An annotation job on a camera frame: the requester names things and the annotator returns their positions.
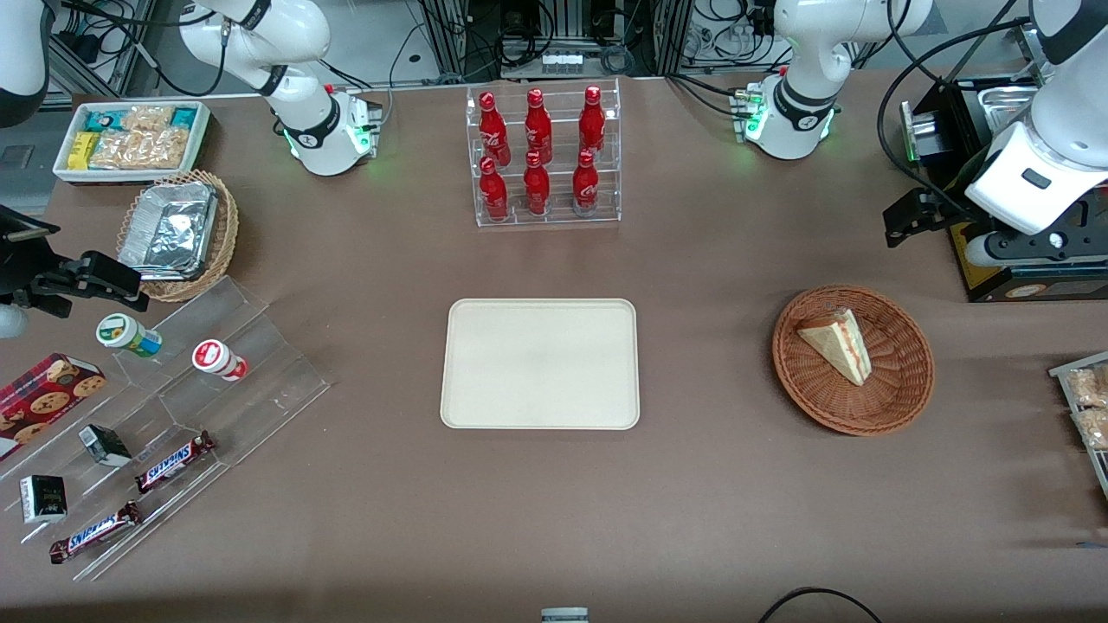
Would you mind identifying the red cola bottle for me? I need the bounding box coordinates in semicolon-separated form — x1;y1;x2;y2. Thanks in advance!
522;151;552;218
577;85;608;158
571;149;601;218
524;87;554;165
479;156;511;222
479;92;512;167

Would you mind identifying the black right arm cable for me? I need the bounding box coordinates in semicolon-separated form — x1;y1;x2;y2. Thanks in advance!
52;0;228;98

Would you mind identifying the black box appliance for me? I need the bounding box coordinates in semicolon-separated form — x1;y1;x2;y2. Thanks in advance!
899;76;1108;304

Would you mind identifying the clear acrylic stepped stand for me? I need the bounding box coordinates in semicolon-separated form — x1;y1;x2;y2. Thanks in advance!
0;275;332;582

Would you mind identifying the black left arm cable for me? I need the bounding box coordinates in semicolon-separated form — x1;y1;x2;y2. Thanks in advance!
877;0;1053;222

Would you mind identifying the black floor cable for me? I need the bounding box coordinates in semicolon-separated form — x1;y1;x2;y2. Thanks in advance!
759;586;885;623

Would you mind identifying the white snack bin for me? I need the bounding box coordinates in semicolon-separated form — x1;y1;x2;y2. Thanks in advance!
53;100;212;186

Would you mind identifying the beige plastic tray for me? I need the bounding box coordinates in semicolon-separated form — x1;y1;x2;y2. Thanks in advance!
440;299;641;431

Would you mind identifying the brown wicker basket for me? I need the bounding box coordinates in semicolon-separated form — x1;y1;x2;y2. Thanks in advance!
772;286;936;437

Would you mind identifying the large clear cracker bag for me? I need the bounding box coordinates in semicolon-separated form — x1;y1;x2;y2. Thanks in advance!
90;127;192;170

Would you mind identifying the green lid yogurt cup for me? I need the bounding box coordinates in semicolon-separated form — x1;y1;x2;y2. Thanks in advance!
95;313;164;359

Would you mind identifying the light wicker basket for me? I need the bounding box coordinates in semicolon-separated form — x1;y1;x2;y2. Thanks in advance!
116;170;240;303

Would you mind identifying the grey tray with crackers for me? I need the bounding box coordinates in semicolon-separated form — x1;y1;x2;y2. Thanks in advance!
1048;350;1108;500

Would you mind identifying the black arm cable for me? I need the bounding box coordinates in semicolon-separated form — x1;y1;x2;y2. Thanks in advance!
52;0;228;98
877;0;1053;222

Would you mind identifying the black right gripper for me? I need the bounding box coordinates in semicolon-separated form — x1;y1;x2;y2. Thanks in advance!
0;204;150;318

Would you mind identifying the red tartan cookie box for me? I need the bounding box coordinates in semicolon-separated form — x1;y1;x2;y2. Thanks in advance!
0;352;108;460

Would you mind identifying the steel pan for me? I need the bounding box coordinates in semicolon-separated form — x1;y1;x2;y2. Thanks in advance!
976;84;1053;119

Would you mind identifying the clear cracker pack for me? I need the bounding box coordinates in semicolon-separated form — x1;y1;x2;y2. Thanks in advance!
1072;408;1108;451
1066;365;1108;408

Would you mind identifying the triangular wrapped sandwich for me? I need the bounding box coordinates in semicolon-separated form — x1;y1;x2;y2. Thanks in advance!
796;308;873;388

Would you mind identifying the aluminium foil tray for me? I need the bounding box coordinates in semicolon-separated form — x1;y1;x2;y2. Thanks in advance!
118;181;218;280

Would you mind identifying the dark green small carton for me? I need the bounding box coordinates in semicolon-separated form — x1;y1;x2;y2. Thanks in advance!
78;423;133;469

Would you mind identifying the brown Snickers bar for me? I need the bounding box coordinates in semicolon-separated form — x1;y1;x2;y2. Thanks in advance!
48;501;143;565
134;430;216;495

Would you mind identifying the clear acrylic bottle rack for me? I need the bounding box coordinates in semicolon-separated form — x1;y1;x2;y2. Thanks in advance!
466;77;623;228

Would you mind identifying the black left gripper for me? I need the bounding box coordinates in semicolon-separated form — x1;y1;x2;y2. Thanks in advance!
883;183;1108;269

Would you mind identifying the small clear cracker bag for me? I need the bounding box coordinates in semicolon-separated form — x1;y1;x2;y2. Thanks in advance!
120;105;176;133

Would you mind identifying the red lid yogurt cup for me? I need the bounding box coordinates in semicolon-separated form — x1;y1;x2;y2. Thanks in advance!
191;338;250;382

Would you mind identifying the black carton with white side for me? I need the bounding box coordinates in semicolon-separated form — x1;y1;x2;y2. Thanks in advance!
19;473;69;525

